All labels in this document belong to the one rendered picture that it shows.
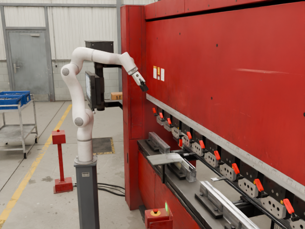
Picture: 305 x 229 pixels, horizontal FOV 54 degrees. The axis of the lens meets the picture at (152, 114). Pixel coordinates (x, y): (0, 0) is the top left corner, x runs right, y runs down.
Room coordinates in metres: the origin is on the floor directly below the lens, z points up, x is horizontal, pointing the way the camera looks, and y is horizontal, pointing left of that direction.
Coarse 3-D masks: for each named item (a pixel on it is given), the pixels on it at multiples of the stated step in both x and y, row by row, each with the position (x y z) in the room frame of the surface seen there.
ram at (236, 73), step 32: (160, 32) 2.80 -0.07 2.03; (192, 32) 2.18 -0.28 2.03; (224, 32) 1.79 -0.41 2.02; (256, 32) 1.51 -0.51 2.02; (288, 32) 1.31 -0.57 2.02; (160, 64) 2.80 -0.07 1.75; (192, 64) 2.16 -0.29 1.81; (224, 64) 1.77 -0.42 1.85; (256, 64) 1.49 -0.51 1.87; (288, 64) 1.29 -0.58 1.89; (160, 96) 2.79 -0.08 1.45; (192, 96) 2.15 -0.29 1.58; (224, 96) 1.75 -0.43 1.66; (256, 96) 1.47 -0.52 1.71; (288, 96) 1.27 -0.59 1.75; (192, 128) 2.13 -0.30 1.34; (224, 128) 1.73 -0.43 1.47; (256, 128) 1.45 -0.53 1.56; (288, 128) 1.25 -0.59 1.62; (288, 160) 1.23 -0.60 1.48
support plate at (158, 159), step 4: (148, 156) 2.41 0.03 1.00; (152, 156) 2.41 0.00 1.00; (156, 156) 2.41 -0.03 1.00; (160, 156) 2.41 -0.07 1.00; (164, 156) 2.41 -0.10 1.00; (152, 160) 2.32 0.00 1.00; (156, 160) 2.32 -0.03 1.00; (160, 160) 2.32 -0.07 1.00; (164, 160) 2.32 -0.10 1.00; (168, 160) 2.32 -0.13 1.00; (172, 160) 2.32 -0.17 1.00; (176, 160) 2.32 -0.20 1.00; (180, 160) 2.32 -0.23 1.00; (152, 164) 2.26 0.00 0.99; (156, 164) 2.26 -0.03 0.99
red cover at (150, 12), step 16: (160, 0) 2.76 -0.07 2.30; (176, 0) 2.42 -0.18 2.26; (192, 0) 2.16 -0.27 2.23; (208, 0) 1.95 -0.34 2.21; (224, 0) 1.78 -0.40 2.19; (240, 0) 1.63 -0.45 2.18; (256, 0) 1.51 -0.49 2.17; (272, 0) 1.45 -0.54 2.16; (144, 16) 3.19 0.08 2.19; (160, 16) 2.76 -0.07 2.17
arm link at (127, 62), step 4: (120, 56) 2.26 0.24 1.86; (124, 56) 2.26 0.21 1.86; (128, 56) 2.27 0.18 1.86; (120, 60) 2.27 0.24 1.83; (124, 60) 2.25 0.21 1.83; (128, 60) 2.26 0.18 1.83; (132, 60) 2.28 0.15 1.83; (124, 64) 2.26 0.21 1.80; (128, 64) 2.25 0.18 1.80; (132, 64) 2.26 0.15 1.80; (124, 68) 2.28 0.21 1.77; (128, 68) 2.25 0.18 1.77; (132, 68) 2.25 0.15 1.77
